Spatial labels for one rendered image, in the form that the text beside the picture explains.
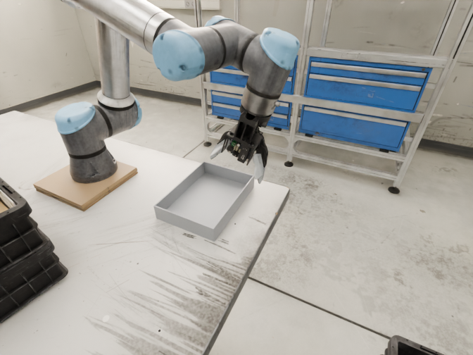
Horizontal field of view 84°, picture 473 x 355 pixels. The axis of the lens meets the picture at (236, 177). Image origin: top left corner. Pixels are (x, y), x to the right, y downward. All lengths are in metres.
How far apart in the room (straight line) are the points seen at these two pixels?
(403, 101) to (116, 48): 1.69
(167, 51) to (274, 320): 1.22
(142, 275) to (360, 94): 1.74
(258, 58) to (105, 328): 0.61
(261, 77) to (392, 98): 1.57
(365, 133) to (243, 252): 1.59
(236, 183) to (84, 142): 0.50
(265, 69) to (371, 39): 2.33
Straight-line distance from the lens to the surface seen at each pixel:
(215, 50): 0.50
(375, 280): 1.67
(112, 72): 0.92
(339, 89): 2.04
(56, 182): 1.07
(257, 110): 0.56
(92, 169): 1.00
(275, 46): 0.52
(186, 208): 0.83
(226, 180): 0.93
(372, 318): 1.54
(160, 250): 0.74
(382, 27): 2.81
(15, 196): 0.67
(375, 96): 2.04
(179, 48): 0.45
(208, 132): 2.55
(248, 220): 0.79
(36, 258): 0.70
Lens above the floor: 1.26
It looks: 36 degrees down
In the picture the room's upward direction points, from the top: straight up
